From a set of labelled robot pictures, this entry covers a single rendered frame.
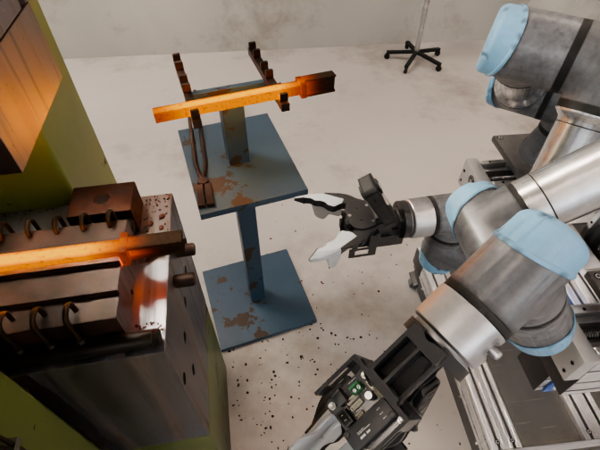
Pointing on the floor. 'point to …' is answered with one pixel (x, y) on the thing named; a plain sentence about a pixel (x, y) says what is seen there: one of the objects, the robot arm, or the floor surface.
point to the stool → (418, 45)
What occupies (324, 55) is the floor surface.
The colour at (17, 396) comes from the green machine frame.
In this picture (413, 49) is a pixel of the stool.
